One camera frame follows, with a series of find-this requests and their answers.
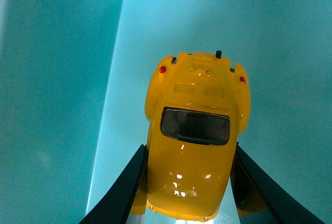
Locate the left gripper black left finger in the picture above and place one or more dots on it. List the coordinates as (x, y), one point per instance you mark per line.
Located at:
(125, 201)

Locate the yellow beetle toy car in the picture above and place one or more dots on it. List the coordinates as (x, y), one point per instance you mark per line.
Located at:
(197, 104)

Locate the teal plastic storage bin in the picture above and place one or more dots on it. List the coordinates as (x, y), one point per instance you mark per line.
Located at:
(74, 75)

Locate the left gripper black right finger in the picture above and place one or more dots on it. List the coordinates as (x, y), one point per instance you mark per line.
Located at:
(260, 199)

